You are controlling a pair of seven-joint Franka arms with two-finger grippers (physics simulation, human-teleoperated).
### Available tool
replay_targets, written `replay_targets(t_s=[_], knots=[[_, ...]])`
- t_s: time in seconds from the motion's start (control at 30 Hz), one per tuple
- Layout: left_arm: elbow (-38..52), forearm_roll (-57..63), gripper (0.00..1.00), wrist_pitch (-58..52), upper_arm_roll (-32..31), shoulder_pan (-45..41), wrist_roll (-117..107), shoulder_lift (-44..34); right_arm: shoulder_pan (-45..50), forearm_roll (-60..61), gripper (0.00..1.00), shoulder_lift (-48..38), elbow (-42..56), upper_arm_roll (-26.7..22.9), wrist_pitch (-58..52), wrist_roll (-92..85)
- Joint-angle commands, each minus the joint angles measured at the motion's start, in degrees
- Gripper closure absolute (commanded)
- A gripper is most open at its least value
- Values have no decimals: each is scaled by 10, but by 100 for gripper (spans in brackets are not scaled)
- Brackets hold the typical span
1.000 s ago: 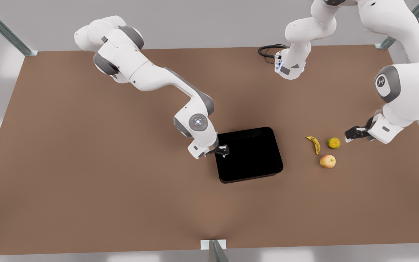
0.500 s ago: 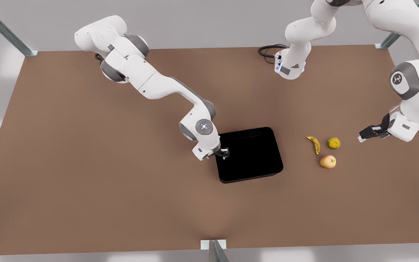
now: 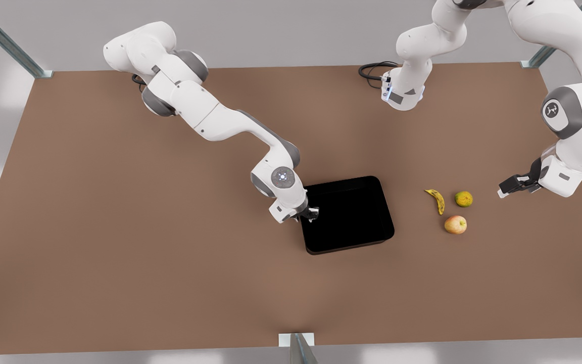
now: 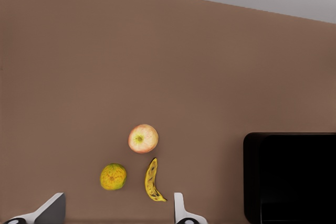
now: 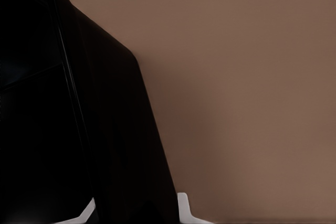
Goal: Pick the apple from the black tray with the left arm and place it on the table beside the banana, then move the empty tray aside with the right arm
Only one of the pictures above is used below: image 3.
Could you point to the silver frame post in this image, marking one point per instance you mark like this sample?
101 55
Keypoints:
556 43
5 40
301 349

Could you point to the yellow spotted banana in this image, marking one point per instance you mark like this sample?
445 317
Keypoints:
438 199

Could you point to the black rectangular tray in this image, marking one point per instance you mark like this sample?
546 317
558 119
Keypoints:
346 215

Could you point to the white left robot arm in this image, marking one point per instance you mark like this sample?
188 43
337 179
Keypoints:
569 45

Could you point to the green-orange citrus fruit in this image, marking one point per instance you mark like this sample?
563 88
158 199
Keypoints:
464 198

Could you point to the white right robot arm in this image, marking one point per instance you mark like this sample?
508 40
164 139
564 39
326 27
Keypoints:
205 114

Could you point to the red-yellow apple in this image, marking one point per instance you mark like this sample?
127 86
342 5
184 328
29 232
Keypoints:
455 224

